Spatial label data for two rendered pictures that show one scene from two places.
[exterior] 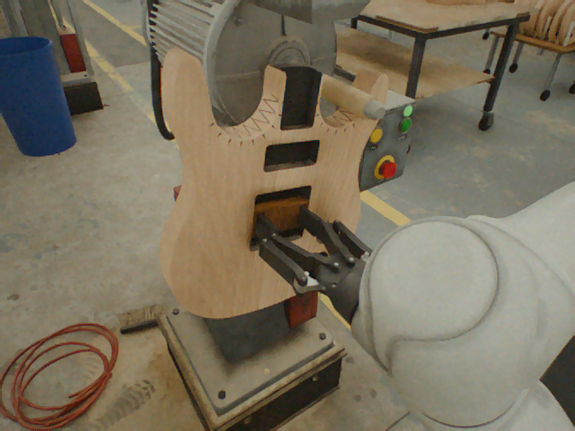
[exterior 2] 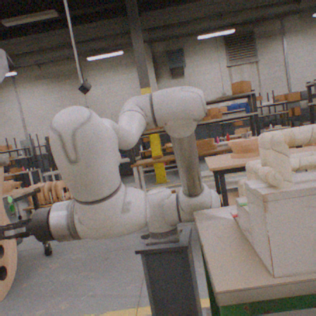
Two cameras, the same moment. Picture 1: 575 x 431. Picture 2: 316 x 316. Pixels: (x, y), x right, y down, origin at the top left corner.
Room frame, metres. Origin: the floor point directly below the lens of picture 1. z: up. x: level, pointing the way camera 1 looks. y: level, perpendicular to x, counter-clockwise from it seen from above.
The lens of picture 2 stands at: (-0.25, 0.24, 1.24)
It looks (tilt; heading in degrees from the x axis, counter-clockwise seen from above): 6 degrees down; 307
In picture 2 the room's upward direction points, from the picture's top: 10 degrees counter-clockwise
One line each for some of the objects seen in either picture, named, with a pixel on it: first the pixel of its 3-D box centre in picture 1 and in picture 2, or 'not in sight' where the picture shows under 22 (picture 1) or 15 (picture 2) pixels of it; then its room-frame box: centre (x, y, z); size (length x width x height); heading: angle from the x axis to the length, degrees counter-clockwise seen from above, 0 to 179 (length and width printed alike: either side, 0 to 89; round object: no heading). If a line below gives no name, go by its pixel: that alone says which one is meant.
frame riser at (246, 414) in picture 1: (250, 351); not in sight; (0.92, 0.15, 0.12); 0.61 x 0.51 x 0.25; 123
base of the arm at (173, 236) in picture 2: not in sight; (160, 233); (0.69, -0.91, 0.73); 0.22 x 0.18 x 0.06; 26
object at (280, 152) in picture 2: not in sight; (281, 163); (-0.11, -0.34, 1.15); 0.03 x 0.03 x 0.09
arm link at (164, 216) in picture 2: not in sight; (161, 208); (0.66, -0.92, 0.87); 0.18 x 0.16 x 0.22; 29
